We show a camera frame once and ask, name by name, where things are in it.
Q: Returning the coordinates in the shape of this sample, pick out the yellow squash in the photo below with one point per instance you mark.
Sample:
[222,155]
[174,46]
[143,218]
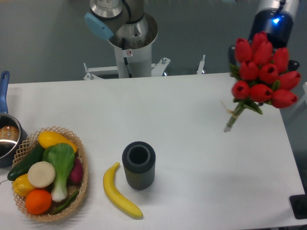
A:
[50,138]

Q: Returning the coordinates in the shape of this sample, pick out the blue handled saucepan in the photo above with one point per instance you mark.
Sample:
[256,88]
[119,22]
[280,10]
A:
[11,132]

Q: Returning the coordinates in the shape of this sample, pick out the dark grey ribbed vase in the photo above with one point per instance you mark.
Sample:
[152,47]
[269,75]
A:
[138,160]

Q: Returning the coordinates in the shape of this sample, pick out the green bean pod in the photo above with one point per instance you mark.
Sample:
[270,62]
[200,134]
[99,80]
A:
[63,206]

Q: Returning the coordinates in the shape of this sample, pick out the dark green cucumber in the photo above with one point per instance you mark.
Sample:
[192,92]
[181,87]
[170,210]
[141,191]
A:
[34,156]

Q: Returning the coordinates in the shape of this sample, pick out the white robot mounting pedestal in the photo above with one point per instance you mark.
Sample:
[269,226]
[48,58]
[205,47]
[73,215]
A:
[130,64]

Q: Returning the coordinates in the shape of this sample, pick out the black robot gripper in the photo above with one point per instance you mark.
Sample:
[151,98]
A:
[271,25]

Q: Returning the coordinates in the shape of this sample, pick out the orange fruit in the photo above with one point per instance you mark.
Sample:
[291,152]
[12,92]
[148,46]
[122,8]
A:
[38,201]

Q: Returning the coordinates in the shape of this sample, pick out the red tulip bouquet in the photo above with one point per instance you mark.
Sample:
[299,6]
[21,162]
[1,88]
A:
[263,76]

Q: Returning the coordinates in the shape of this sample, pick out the purple sweet potato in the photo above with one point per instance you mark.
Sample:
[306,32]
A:
[76,173]

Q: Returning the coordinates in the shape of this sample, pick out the yellow bell pepper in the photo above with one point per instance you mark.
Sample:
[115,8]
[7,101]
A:
[22,186]

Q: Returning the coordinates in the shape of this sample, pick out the black device at table edge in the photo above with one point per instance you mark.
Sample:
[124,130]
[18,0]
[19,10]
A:
[299,206]

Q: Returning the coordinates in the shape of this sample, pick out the yellow plastic banana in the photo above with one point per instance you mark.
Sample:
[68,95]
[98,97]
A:
[116,197]

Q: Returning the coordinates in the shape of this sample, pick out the green bok choy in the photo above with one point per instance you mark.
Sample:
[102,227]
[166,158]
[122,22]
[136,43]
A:
[61,156]

